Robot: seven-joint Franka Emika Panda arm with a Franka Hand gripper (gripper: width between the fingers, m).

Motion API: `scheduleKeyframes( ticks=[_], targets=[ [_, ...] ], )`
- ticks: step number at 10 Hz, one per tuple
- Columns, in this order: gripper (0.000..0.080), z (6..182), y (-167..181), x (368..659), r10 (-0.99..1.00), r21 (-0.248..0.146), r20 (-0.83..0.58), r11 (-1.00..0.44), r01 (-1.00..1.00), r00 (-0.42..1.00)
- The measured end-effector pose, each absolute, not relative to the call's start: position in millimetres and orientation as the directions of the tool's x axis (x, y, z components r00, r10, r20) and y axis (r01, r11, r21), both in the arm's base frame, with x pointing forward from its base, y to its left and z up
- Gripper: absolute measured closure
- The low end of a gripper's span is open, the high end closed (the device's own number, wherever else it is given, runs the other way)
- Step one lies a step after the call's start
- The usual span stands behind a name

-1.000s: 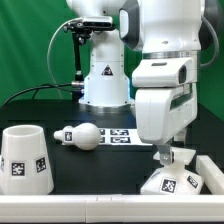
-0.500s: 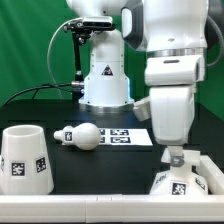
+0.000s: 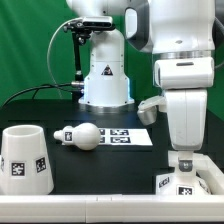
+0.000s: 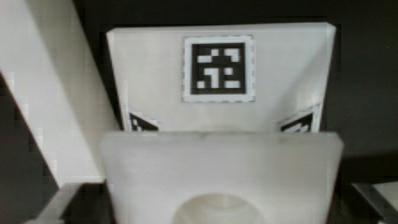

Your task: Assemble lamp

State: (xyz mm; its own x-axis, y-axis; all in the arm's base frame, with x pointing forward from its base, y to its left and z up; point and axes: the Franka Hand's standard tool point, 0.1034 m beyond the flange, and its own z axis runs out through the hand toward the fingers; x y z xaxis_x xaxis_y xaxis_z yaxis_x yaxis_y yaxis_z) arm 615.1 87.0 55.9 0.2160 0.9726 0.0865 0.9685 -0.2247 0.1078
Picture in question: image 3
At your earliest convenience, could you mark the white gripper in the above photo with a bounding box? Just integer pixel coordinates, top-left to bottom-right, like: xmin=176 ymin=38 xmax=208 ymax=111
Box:
xmin=165 ymin=89 xmax=207 ymax=172

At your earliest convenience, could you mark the white lamp base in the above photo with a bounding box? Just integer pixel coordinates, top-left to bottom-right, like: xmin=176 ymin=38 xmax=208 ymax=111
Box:
xmin=156 ymin=151 xmax=211 ymax=195

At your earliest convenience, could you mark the white lamp bulb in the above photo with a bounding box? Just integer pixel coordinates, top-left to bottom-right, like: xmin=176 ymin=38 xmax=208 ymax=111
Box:
xmin=53 ymin=123 xmax=101 ymax=151

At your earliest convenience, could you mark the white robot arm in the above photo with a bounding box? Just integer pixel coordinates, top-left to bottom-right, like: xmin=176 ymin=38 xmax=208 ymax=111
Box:
xmin=66 ymin=0 xmax=215 ymax=172

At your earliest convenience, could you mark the white conical lamp shade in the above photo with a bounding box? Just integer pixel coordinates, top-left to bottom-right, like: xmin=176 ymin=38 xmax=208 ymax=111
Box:
xmin=0 ymin=125 xmax=54 ymax=195

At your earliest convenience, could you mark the white L-shaped table fence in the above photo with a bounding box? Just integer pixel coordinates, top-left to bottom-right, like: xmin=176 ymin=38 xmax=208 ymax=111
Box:
xmin=0 ymin=154 xmax=224 ymax=223

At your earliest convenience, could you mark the white marker sheet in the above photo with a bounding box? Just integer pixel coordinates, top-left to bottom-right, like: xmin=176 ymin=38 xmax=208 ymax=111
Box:
xmin=99 ymin=128 xmax=152 ymax=146

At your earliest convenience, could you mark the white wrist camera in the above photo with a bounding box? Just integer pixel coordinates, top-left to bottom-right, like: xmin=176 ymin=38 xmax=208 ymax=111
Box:
xmin=137 ymin=96 xmax=166 ymax=126

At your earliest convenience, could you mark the black cable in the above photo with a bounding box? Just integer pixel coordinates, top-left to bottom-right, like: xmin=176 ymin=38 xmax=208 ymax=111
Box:
xmin=1 ymin=82 xmax=85 ymax=108

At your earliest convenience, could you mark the camera on black stand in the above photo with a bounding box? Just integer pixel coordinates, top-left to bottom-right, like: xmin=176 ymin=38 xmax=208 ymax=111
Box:
xmin=63 ymin=16 xmax=115 ymax=101

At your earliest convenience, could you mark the grey camera cable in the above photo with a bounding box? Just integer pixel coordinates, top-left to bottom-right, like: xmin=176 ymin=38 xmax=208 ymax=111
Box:
xmin=46 ymin=18 xmax=80 ymax=99

